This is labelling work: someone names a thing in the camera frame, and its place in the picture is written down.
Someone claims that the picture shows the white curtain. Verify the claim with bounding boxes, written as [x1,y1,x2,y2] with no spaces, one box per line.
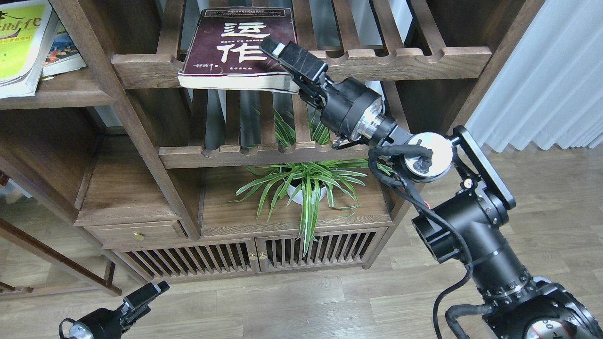
[466,0,603,152]

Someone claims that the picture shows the green spider plant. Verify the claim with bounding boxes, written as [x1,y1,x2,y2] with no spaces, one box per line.
[229,108,394,258]

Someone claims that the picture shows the dark wooden bookshelf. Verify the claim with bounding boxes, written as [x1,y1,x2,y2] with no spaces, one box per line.
[1,0,544,283]

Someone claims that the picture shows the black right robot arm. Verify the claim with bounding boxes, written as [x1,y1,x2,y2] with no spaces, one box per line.
[260,37,602,339]

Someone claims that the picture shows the colourful small paperback book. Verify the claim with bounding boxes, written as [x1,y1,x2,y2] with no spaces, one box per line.
[41,22,87,79]

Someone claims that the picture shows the yellow cover book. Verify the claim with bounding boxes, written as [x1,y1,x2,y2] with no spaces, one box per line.
[0,0,58,98]

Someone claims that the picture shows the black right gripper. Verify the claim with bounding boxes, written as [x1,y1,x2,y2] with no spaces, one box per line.
[259,37,394,144]

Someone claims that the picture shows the white plant pot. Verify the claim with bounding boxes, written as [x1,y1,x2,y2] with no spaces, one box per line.
[286,181,326,206]

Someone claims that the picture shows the wooden side table frame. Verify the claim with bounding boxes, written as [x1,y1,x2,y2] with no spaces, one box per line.
[0,172,123,300]

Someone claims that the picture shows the maroon book white characters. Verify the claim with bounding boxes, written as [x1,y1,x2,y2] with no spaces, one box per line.
[178,7,299,93]

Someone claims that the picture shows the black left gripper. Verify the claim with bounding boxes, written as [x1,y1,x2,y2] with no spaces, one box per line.
[68,281,170,339]

